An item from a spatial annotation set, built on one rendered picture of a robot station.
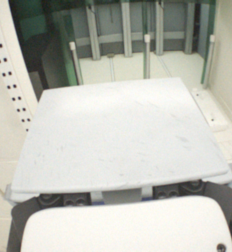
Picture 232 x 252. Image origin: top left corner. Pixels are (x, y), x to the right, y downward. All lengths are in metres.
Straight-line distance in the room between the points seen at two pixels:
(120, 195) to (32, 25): 0.72
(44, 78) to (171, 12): 0.86
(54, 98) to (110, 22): 1.04
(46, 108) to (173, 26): 1.14
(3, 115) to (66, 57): 0.51
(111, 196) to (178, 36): 1.16
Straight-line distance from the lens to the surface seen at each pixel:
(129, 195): 0.17
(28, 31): 0.82
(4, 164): 0.48
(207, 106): 0.79
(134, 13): 1.19
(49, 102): 0.17
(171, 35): 1.25
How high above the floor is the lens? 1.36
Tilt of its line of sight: 43 degrees down
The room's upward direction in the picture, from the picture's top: 6 degrees counter-clockwise
